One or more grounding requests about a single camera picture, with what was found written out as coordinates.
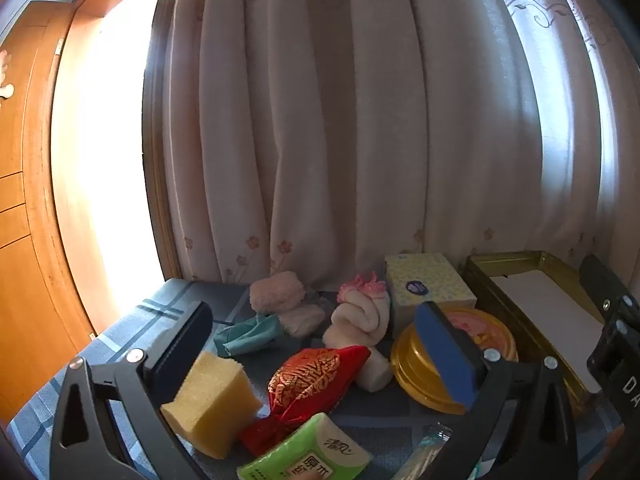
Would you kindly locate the pink fluffy sock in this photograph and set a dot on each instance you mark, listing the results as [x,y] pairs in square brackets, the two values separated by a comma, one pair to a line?
[277,290]
[302,320]

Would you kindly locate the yellow sponge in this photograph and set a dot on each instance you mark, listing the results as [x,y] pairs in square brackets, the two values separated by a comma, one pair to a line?
[215,400]

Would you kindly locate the clear plastic bag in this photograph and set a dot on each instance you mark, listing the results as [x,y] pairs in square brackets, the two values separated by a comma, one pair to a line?
[430,452]

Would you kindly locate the wooden door frame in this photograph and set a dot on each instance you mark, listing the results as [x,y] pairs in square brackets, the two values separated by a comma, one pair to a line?
[75,35]

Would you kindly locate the blue plaid bedsheet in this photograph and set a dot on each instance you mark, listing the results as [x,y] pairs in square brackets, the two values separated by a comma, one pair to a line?
[125,320]

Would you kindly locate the red gold brocade pouch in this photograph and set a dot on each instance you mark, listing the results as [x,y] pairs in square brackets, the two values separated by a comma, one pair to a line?
[310,375]

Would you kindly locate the rectangular gold tin box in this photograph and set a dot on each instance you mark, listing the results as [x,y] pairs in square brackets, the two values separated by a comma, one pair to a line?
[480,265]

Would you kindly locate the white towel with pink trim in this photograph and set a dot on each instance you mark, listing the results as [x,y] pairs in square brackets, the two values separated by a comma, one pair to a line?
[360,315]

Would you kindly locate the white paper sheet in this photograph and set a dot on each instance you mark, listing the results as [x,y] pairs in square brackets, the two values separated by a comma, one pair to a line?
[545,310]

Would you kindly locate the pale floral curtain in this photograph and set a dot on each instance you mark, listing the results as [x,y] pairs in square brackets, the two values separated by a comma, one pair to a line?
[350,110]

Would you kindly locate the yellow patterned tissue box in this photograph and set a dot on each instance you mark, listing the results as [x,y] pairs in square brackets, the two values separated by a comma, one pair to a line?
[425,280]

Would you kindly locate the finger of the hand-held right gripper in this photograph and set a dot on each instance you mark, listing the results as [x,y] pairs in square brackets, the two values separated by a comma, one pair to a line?
[602,282]
[617,365]

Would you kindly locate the round gold tin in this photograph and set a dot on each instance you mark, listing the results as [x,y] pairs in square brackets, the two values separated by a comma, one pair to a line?
[410,365]

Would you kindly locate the teal cloth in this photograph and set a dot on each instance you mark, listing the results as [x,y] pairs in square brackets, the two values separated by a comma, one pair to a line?
[247,335]

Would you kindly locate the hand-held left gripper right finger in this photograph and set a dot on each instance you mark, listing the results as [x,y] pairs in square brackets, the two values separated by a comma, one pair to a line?
[447,355]

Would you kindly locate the green tissue pack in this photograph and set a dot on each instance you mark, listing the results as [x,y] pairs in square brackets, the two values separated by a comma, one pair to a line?
[310,455]

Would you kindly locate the wooden wardrobe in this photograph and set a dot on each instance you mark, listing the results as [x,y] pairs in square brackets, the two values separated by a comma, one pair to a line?
[25,260]

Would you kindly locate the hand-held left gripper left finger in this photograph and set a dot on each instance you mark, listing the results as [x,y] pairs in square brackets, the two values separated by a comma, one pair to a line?
[182,350]

